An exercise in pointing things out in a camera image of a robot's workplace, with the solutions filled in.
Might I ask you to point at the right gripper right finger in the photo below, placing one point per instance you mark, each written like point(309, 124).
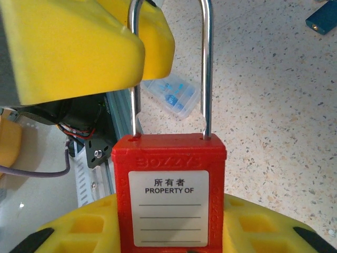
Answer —
point(258, 232)

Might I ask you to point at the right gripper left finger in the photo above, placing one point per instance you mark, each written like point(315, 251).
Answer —
point(87, 229)

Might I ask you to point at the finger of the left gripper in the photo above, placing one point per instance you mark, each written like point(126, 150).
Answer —
point(79, 52)
point(158, 47)

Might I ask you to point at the red safety padlock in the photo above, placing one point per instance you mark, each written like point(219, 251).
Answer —
point(168, 158)

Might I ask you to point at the blue padlock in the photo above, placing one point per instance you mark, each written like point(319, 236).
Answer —
point(323, 18)

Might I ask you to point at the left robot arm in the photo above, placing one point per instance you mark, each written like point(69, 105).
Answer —
point(65, 110)

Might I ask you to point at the clear plastic bag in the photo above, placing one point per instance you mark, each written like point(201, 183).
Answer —
point(179, 100)

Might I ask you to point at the yellow rounded object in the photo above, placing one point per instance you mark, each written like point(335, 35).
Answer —
point(9, 145)

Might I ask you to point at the wide aluminium base rail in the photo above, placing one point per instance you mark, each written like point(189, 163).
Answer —
point(121, 113)

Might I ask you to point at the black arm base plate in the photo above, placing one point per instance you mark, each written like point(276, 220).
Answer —
point(90, 155)

